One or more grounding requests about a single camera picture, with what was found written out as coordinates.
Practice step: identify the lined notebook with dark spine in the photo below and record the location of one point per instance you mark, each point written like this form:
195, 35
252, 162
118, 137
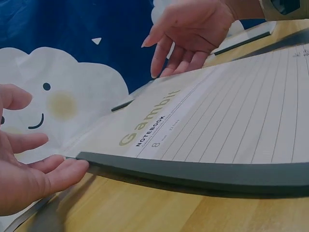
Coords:
217, 116

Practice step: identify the white notebook with dark spine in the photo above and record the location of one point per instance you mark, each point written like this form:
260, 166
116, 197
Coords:
243, 41

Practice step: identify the person's right hand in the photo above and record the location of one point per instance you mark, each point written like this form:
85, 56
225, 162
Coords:
198, 24

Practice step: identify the person's left hand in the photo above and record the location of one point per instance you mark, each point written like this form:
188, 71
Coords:
17, 178

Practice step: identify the dark flat strip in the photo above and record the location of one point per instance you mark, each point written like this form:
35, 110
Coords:
123, 105

